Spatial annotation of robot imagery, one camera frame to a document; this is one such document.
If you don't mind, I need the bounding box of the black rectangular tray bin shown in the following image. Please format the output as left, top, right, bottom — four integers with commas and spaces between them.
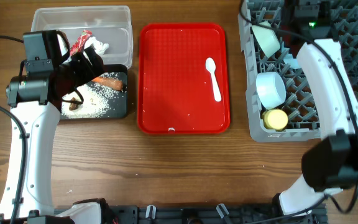
60, 64, 127, 120

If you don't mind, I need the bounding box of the grey dishwasher rack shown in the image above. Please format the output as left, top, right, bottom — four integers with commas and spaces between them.
238, 1, 358, 142

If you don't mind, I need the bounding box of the left black cable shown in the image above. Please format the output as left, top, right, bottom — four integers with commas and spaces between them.
0, 34, 85, 224

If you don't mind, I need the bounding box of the red serving tray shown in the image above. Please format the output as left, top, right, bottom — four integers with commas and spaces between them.
137, 23, 231, 134

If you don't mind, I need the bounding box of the white tissue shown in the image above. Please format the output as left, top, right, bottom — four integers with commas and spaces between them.
84, 37, 109, 55

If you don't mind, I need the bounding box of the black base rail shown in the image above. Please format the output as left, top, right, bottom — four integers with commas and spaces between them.
110, 203, 329, 224

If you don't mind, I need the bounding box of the yellow plastic cup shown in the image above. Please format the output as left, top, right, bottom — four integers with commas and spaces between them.
262, 109, 288, 131

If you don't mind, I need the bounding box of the red snack wrapper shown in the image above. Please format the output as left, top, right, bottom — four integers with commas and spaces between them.
70, 29, 93, 55

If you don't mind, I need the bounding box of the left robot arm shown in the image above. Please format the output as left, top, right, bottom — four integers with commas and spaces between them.
0, 30, 104, 223

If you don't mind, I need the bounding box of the large light blue plate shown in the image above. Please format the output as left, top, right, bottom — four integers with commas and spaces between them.
283, 54, 301, 70

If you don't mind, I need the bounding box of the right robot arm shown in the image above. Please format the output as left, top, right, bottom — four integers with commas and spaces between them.
277, 1, 358, 216

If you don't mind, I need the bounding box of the white rice pile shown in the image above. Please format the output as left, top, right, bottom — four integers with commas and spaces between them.
61, 72, 127, 119

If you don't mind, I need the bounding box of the orange carrot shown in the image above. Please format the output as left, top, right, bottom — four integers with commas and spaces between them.
92, 77, 124, 91

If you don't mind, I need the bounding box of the clear plastic bin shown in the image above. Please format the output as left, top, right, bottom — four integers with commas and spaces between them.
31, 6, 134, 68

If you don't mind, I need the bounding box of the green bowl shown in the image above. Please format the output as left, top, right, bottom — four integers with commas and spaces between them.
252, 21, 280, 58

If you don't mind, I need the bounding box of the dark dried mushroom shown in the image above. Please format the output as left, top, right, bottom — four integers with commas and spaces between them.
68, 97, 79, 111

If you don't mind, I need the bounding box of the light blue bowl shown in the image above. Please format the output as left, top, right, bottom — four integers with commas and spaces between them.
256, 72, 287, 110

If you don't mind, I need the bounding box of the white plastic spoon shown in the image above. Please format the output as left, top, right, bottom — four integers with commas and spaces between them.
205, 57, 222, 102

